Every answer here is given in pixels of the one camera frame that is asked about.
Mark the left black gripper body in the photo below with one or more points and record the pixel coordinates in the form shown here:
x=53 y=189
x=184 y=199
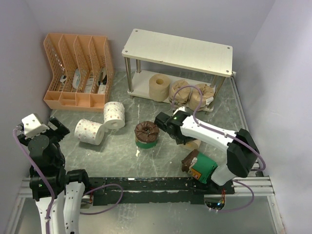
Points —
x=60 y=160

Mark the brown paper roll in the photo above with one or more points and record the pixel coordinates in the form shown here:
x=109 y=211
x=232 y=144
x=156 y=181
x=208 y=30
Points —
x=207 y=96
x=182 y=97

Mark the aluminium frame rail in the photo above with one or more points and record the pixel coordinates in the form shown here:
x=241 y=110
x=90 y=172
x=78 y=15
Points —
x=163 y=218

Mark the white two-tier shelf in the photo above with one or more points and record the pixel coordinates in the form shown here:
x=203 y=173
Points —
x=174 y=51

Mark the orange plastic file organizer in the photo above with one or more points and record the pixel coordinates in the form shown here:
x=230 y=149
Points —
x=82 y=69

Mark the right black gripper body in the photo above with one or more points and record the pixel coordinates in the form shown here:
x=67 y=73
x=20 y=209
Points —
x=180 y=139

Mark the beige unwrapped paper roll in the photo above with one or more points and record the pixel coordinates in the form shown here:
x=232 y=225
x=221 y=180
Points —
x=191 y=145
x=159 y=87

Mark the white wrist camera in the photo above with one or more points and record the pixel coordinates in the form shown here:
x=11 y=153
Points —
x=33 y=126
x=180 y=114

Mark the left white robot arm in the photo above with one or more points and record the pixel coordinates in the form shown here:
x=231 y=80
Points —
x=57 y=193

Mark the lying green brown wrapped roll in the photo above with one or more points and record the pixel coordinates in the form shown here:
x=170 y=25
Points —
x=199 y=166

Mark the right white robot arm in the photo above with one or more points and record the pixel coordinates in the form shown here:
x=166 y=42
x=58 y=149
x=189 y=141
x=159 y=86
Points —
x=239 y=147

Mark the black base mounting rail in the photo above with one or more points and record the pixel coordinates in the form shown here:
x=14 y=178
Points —
x=126 y=190

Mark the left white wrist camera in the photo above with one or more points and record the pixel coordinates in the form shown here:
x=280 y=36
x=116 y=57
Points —
x=33 y=126

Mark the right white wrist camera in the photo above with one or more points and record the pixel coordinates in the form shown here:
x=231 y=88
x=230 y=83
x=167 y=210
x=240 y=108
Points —
x=180 y=114

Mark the green brown roll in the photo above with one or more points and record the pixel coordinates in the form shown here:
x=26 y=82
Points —
x=146 y=134
x=199 y=166

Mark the floral white paper roll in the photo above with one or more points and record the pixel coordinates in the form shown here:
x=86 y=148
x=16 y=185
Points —
x=89 y=132
x=114 y=115

